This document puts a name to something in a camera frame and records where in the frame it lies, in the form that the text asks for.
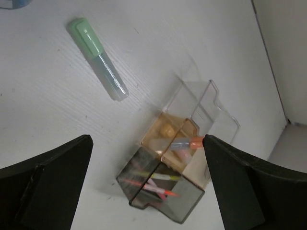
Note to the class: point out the blue tape roll left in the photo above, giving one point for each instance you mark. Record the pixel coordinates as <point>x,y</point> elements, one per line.
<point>13,4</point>

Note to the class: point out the orange pen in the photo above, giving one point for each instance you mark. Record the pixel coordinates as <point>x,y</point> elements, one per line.
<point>135,183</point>

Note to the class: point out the green highlighter marker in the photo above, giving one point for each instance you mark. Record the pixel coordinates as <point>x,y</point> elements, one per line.
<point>88,43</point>

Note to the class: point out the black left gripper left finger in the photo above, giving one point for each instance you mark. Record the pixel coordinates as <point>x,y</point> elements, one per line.
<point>42,192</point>

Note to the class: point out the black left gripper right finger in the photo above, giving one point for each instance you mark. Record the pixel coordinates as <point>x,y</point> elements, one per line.
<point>254,194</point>

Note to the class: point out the red pen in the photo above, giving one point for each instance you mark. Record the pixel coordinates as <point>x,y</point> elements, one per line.
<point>157,190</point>

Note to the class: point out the three-tier acrylic organizer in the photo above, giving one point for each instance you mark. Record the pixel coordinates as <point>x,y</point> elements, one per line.
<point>169,171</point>

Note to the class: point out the yellow pen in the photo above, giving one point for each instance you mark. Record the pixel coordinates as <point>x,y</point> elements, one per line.
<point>158,176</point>

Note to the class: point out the orange capped clear marker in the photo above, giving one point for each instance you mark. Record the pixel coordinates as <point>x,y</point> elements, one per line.
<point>192,143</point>

